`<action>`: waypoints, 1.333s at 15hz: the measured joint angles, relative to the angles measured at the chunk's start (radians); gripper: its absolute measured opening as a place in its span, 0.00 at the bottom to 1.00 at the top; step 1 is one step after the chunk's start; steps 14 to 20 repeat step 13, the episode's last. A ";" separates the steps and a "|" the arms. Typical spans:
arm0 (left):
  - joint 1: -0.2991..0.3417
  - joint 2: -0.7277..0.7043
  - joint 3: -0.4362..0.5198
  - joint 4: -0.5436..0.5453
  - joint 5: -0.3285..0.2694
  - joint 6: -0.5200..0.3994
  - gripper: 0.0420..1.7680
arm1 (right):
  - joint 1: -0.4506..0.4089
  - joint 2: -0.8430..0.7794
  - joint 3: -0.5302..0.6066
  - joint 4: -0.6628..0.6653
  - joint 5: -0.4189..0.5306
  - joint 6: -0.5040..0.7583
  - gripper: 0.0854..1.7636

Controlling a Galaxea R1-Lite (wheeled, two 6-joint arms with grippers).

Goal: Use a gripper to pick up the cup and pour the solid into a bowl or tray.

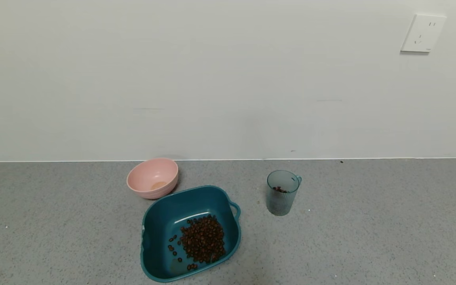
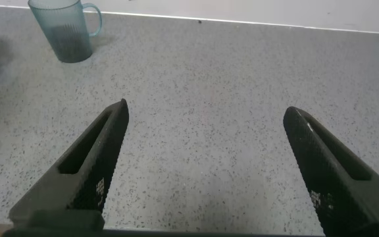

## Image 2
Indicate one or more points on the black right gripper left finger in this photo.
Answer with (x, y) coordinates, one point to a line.
(87, 171)

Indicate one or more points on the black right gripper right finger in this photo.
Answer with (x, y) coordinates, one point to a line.
(334, 177)

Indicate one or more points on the translucent teal ribbed mug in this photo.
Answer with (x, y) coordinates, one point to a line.
(64, 29)

